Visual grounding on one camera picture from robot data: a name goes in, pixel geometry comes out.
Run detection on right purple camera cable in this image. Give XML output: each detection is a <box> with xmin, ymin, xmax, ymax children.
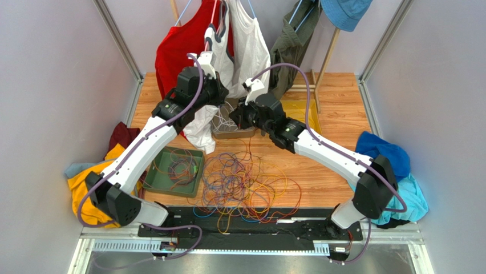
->
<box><xmin>248</xmin><ymin>62</ymin><xmax>408</xmax><ymax>265</ymax></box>

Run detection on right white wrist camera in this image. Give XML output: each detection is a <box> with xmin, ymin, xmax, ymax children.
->
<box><xmin>242</xmin><ymin>78</ymin><xmax>268</xmax><ymax>105</ymax></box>

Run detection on black coiled cable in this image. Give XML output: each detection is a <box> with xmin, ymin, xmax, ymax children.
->
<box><xmin>167</xmin><ymin>154</ymin><xmax>201</xmax><ymax>187</ymax></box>

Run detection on green plastic tray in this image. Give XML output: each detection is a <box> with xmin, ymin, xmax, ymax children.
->
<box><xmin>143</xmin><ymin>146</ymin><xmax>205</xmax><ymax>198</ymax></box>

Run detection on blue bucket hat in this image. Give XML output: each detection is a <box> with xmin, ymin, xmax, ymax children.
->
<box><xmin>319</xmin><ymin>0</ymin><xmax>372</xmax><ymax>32</ymax></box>

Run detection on orange cable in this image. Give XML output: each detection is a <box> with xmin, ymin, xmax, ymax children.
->
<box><xmin>153</xmin><ymin>148</ymin><xmax>200</xmax><ymax>191</ymax></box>

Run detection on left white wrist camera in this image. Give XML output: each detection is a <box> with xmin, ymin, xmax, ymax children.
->
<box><xmin>197</xmin><ymin>51</ymin><xmax>216</xmax><ymax>79</ymax></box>

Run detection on cyan cloth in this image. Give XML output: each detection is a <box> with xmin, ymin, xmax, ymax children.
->
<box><xmin>371</xmin><ymin>173</ymin><xmax>429</xmax><ymax>228</ymax></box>

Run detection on olive green hanging garment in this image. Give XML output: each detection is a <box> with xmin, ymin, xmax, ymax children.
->
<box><xmin>269</xmin><ymin>1</ymin><xmax>319</xmax><ymax>99</ymax></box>

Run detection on dark blue towel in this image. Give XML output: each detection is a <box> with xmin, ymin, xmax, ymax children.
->
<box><xmin>355</xmin><ymin>131</ymin><xmax>411</xmax><ymax>182</ymax></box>

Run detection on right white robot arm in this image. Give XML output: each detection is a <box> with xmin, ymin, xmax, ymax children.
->
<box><xmin>229</xmin><ymin>94</ymin><xmax>398</xmax><ymax>229</ymax></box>

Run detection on multicolour cable pile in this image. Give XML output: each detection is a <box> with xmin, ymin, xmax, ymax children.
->
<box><xmin>192</xmin><ymin>138</ymin><xmax>303</xmax><ymax>235</ymax></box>

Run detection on grey blue cloth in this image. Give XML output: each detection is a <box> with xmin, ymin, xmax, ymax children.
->
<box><xmin>64</xmin><ymin>163</ymin><xmax>102</xmax><ymax>179</ymax></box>

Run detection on yellow plastic tray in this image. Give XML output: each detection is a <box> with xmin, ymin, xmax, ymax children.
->
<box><xmin>281</xmin><ymin>99</ymin><xmax>322</xmax><ymax>135</ymax></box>

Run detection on white hanging tank top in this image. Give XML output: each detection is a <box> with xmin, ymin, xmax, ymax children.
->
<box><xmin>183</xmin><ymin>1</ymin><xmax>270</xmax><ymax>154</ymax></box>

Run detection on white cable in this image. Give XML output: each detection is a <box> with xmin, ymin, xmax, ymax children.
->
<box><xmin>216</xmin><ymin>100</ymin><xmax>244</xmax><ymax>133</ymax></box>

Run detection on red hanging shirt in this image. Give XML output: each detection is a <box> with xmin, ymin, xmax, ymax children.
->
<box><xmin>155</xmin><ymin>1</ymin><xmax>223</xmax><ymax>99</ymax></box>

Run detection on wooden clothes rack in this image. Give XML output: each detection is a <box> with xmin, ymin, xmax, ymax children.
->
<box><xmin>169</xmin><ymin>0</ymin><xmax>341</xmax><ymax>114</ymax></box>

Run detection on yellow cable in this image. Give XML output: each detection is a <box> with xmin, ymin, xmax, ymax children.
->
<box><xmin>282</xmin><ymin>100</ymin><xmax>318</xmax><ymax>126</ymax></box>

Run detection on yellow cloth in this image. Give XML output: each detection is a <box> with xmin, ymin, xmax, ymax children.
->
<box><xmin>67</xmin><ymin>160</ymin><xmax>120</xmax><ymax>228</ymax></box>

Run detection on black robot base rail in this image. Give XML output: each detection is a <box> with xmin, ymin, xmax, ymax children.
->
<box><xmin>91</xmin><ymin>206</ymin><xmax>365</xmax><ymax>263</ymax></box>

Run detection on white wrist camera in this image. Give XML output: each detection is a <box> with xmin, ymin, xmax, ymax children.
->
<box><xmin>242</xmin><ymin>78</ymin><xmax>268</xmax><ymax>105</ymax></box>
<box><xmin>197</xmin><ymin>51</ymin><xmax>216</xmax><ymax>79</ymax></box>

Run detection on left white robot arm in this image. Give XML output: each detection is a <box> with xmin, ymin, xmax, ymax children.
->
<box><xmin>85</xmin><ymin>65</ymin><xmax>229</xmax><ymax>226</ymax></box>

